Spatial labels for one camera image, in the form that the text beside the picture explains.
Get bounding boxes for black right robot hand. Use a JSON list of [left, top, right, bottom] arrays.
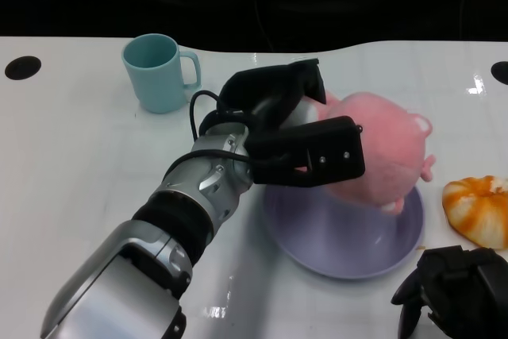
[[391, 246, 508, 339]]

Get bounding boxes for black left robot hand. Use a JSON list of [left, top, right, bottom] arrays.
[[216, 57, 330, 137]]

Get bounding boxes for pink plush beaver doll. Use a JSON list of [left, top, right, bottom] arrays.
[[301, 91, 437, 217]]

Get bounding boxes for purple plastic plate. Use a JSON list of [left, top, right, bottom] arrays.
[[262, 183, 425, 280]]

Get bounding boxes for orange white bread bun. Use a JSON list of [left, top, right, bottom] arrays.
[[442, 175, 508, 248]]

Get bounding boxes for teal plastic mug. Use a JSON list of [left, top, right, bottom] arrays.
[[121, 33, 202, 114]]

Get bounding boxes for black table grommet hole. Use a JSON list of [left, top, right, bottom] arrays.
[[491, 61, 508, 85], [4, 56, 42, 81]]

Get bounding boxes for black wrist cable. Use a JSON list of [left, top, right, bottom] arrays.
[[189, 91, 255, 171]]

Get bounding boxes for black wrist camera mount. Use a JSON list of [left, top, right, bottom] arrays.
[[246, 115, 366, 189]]

